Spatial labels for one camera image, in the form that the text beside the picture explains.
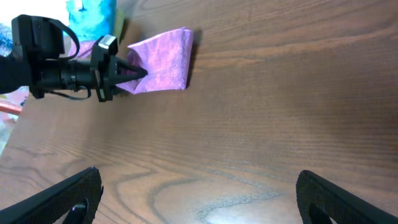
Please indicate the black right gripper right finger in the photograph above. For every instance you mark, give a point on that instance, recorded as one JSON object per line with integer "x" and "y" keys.
{"x": 321, "y": 201}

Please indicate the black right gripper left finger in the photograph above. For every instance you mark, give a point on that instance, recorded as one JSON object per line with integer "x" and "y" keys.
{"x": 73, "y": 200}

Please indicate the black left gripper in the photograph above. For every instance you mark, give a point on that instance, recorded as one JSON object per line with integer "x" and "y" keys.
{"x": 99, "y": 73}

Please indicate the purple microfiber cloth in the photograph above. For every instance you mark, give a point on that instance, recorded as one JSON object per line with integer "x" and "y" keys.
{"x": 166, "y": 57}

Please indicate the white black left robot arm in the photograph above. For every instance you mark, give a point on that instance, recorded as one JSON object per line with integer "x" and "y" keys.
{"x": 37, "y": 61}

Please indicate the purple folded cloth under blue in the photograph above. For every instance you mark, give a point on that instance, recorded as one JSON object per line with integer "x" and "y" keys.
{"x": 85, "y": 49}

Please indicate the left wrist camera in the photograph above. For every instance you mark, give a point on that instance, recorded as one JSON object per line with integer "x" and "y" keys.
{"x": 109, "y": 44}

